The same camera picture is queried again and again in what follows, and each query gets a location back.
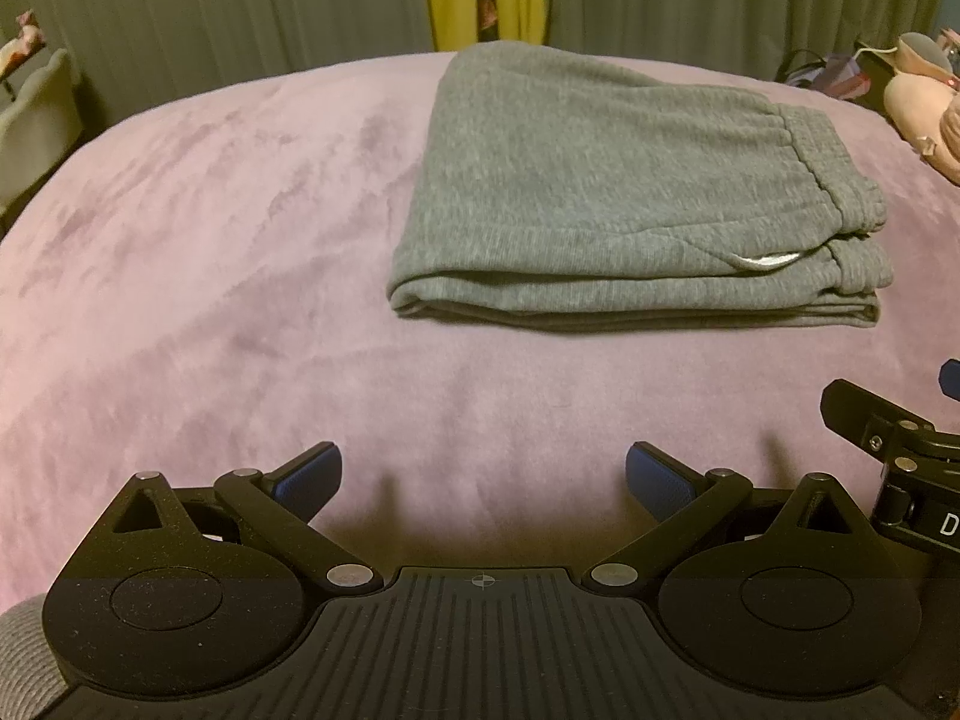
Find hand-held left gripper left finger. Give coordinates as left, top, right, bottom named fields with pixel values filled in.
left=111, top=441, right=385, bottom=590

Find pale chair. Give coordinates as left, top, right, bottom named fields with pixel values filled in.
left=0, top=48, right=85, bottom=212

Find pink floral object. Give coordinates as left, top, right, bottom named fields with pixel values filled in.
left=0, top=9, right=44, bottom=77

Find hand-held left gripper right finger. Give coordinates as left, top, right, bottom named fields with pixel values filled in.
left=588, top=439, right=860, bottom=590

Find grey knit cloth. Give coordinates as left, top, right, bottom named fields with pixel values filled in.
left=0, top=591, right=70, bottom=720

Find purple fleece blanket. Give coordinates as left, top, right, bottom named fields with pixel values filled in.
left=0, top=45, right=960, bottom=616

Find dark bag with cables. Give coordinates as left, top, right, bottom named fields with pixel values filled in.
left=775, top=37, right=901, bottom=118

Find pink plush toy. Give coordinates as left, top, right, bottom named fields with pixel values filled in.
left=880, top=30, right=960, bottom=185

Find grey pants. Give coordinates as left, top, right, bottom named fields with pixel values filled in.
left=385, top=43, right=896, bottom=333

